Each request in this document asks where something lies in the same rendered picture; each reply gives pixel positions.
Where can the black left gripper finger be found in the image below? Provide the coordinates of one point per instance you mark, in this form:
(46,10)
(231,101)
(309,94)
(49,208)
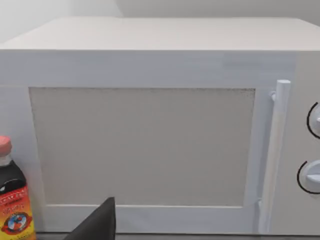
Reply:
(102,220)

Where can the pale microwave door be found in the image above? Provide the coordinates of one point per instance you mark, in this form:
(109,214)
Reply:
(142,145)

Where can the dark bottle with red cap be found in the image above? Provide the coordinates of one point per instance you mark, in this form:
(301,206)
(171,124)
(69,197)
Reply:
(12,195)

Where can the pale microwave oven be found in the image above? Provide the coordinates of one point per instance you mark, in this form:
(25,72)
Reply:
(160,35)

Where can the white microwave knob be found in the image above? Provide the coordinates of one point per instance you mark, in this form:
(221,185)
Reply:
(315,121)
(311,176)

